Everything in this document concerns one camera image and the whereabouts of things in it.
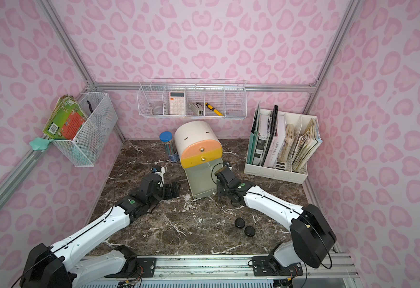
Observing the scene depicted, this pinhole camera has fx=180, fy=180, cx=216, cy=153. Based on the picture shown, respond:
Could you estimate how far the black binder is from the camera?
0.82 meters

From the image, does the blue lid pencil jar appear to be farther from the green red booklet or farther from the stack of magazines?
the stack of magazines

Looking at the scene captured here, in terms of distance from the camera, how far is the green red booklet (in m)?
0.68

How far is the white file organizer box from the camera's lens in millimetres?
882

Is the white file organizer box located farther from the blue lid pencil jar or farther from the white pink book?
the blue lid pencil jar
